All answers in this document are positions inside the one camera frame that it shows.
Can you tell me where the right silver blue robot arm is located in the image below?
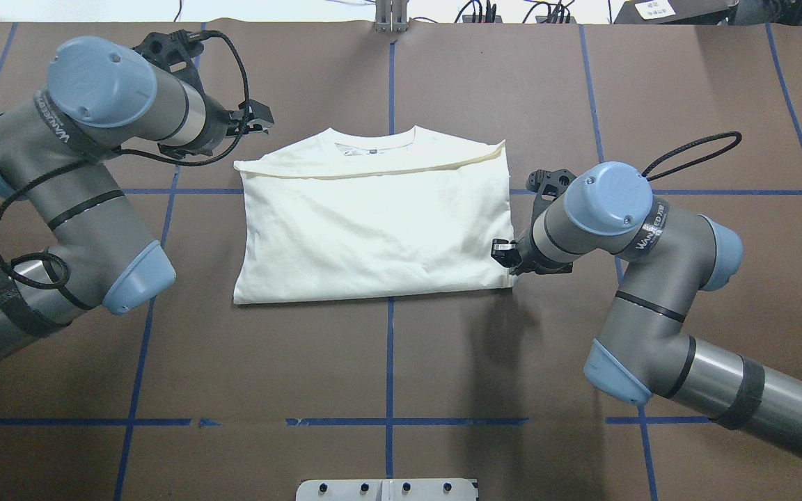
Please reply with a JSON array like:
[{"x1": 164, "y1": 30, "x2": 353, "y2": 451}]
[{"x1": 490, "y1": 161, "x2": 802, "y2": 459}]

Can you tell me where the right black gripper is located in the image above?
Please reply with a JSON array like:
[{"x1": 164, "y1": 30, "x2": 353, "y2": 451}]
[{"x1": 490, "y1": 223, "x2": 576, "y2": 275}]

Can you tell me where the near orange black adapter box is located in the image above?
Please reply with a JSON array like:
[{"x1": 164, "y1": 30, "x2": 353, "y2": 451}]
[{"x1": 521, "y1": 1, "x2": 576, "y2": 24}]

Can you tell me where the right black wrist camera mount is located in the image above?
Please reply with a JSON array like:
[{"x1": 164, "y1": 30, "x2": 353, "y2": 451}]
[{"x1": 526, "y1": 169, "x2": 577, "y2": 200}]

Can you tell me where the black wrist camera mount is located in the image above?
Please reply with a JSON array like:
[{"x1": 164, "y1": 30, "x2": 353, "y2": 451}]
[
  {"x1": 526, "y1": 169, "x2": 577, "y2": 200},
  {"x1": 132, "y1": 29, "x2": 205, "y2": 74}
]

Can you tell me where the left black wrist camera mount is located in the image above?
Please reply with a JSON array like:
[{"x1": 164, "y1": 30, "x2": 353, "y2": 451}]
[{"x1": 132, "y1": 29, "x2": 205, "y2": 74}]

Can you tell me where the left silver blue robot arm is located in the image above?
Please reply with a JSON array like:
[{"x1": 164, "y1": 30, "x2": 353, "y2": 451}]
[{"x1": 0, "y1": 29, "x2": 274, "y2": 361}]

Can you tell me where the orange black adapter box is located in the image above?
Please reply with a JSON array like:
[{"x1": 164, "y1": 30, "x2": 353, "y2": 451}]
[
  {"x1": 521, "y1": 1, "x2": 576, "y2": 24},
  {"x1": 454, "y1": 1, "x2": 503, "y2": 24}
]

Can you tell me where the far orange black adapter box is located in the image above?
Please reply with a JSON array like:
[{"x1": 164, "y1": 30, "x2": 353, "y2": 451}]
[{"x1": 454, "y1": 1, "x2": 503, "y2": 24}]

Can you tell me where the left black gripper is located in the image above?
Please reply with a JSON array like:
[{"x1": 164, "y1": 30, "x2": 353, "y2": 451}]
[{"x1": 159, "y1": 100, "x2": 274, "y2": 157}]

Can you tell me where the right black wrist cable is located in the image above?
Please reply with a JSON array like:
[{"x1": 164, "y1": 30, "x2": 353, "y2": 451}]
[{"x1": 640, "y1": 131, "x2": 743, "y2": 183}]

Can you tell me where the cream long sleeve shirt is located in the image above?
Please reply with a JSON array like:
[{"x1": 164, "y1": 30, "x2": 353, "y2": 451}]
[{"x1": 233, "y1": 127, "x2": 515, "y2": 305}]

